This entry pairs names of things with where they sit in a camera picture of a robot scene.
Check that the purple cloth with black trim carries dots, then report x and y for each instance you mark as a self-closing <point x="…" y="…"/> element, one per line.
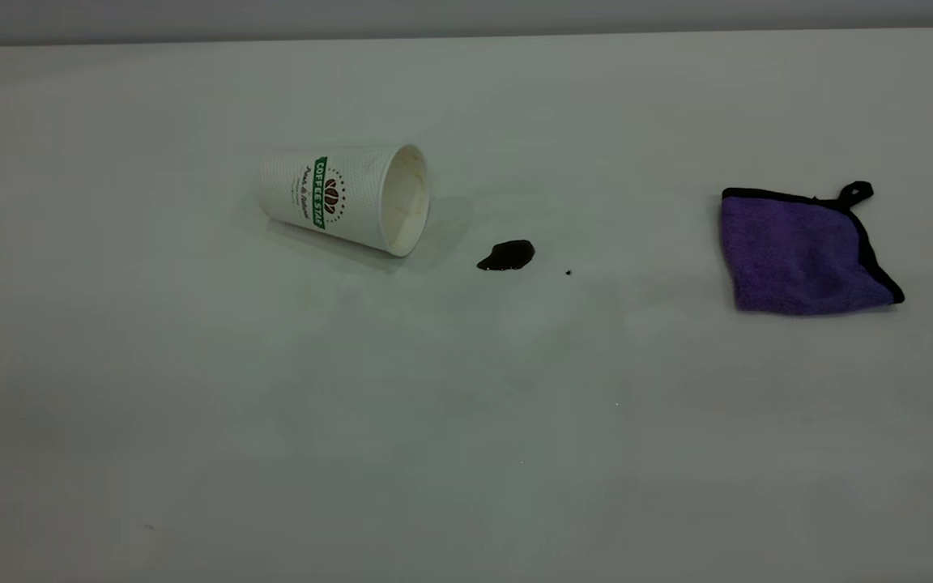
<point x="798" y="255"/>

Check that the white paper coffee cup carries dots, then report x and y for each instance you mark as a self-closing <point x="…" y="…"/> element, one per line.
<point x="353" y="198"/>

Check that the dark coffee spill blob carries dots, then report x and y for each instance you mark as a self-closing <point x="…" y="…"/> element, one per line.
<point x="507" y="255"/>

